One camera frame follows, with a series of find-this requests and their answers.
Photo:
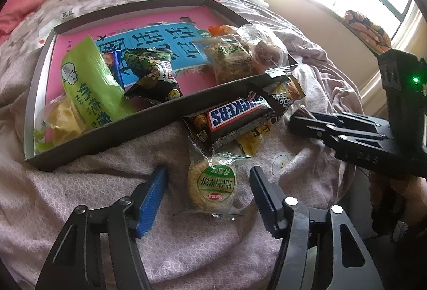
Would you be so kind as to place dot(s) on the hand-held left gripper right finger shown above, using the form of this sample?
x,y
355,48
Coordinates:
x,y
263,201

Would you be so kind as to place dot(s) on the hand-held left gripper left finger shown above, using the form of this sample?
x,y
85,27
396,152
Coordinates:
x,y
150,205

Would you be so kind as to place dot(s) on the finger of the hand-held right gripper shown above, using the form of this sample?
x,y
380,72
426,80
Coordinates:
x,y
310,124

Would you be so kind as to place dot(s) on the round biscuit packet green label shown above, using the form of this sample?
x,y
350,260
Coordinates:
x,y
212,183

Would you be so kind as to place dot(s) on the brown chocolate bar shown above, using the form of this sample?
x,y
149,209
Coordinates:
x,y
240,116

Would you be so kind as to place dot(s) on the dark grey cardboard box tray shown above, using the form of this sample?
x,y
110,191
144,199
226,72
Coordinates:
x,y
116,140

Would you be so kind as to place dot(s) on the round pastry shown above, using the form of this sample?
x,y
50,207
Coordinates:
x,y
267,51

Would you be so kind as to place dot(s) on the clear pastry packet green label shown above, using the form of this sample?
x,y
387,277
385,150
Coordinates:
x,y
230,59

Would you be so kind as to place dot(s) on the green black snack packet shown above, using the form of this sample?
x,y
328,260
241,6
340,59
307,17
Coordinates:
x,y
156,76

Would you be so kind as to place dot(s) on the orange cracker packet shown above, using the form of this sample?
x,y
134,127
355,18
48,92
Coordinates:
x,y
220,30

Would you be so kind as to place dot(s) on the light green snack packet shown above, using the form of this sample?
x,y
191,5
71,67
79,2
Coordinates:
x,y
86,86

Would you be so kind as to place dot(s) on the blue cookie packet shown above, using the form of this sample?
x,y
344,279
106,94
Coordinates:
x,y
115,71

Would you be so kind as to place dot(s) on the person's right hand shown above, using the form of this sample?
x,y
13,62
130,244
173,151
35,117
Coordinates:
x,y
413,195

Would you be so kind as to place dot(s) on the small dark chocolate bar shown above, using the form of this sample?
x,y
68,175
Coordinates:
x,y
283,98

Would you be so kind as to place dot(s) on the yellow snack packet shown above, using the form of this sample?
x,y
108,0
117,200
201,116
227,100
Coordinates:
x,y
252,143
291,87

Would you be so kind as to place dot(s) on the floral lilac bed quilt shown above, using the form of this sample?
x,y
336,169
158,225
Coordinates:
x,y
83,210

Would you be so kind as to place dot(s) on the orange patterned cloth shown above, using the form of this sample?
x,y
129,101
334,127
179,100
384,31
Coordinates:
x,y
367,28

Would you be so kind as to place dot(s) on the pink book with blue title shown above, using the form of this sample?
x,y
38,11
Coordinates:
x,y
83,30

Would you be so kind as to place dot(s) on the pink quilt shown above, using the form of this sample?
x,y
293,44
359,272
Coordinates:
x,y
20,6

